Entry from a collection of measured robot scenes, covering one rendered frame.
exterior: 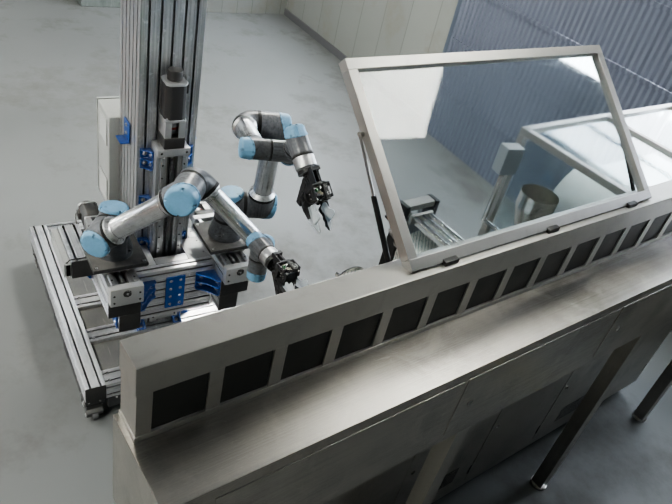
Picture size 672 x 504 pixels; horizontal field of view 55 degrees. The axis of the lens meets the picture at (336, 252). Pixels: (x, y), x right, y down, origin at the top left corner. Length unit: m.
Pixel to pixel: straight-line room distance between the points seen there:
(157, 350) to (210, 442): 0.25
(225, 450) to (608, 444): 2.86
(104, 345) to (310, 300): 2.00
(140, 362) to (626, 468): 3.06
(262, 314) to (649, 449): 3.04
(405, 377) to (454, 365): 0.15
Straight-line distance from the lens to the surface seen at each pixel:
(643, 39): 4.99
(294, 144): 2.16
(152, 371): 1.25
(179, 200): 2.35
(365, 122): 1.61
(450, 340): 1.77
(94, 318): 3.43
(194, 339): 1.29
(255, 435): 1.42
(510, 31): 5.73
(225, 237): 2.92
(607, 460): 3.87
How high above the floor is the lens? 2.56
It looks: 35 degrees down
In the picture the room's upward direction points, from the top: 14 degrees clockwise
